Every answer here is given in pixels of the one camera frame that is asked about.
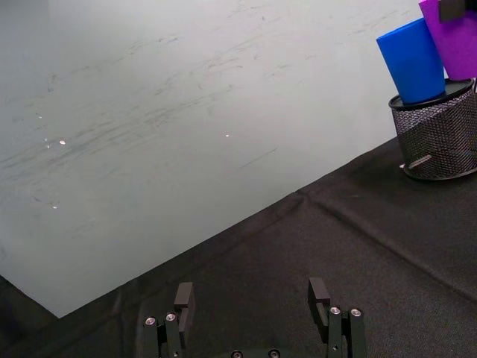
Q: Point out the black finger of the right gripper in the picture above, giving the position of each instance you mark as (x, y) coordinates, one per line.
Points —
(451, 9)

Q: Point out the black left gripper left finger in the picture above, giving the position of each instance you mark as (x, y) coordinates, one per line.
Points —
(175, 328)

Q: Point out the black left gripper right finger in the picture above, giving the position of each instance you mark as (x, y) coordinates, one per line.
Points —
(337, 328)

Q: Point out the purple plastic cup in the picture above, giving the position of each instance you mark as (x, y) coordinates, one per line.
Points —
(452, 41)

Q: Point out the blue plastic cup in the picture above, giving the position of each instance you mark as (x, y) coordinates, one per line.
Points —
(413, 61)

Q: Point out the black table cloth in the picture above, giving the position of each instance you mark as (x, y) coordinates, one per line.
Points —
(298, 268)

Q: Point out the black mesh pen holder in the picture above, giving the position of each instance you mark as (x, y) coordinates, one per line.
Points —
(439, 138)

